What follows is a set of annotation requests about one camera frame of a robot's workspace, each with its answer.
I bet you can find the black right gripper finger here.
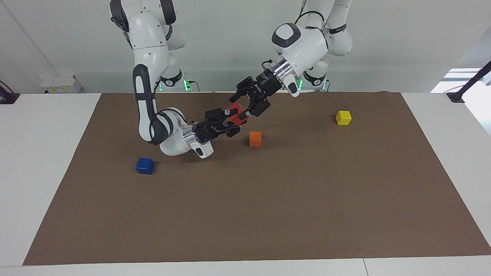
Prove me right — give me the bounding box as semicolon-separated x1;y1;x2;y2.
219;125;242;138
204;107;239;123

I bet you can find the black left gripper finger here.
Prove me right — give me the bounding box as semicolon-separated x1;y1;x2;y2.
240;98;271;118
235;76;255;104

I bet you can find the red wooden block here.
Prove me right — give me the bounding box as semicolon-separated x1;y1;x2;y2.
227;102;249;126

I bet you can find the blue wooden block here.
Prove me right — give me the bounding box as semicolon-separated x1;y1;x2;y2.
135;158;155;175

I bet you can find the brown table mat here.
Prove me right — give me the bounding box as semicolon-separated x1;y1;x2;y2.
22;91;491;266

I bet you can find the black angled stand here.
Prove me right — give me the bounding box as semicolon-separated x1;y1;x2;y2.
446;61;491;103

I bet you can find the black table clamp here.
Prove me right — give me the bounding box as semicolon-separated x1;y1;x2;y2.
0;80;20;105

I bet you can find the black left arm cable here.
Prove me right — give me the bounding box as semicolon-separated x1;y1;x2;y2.
295;0;329;31

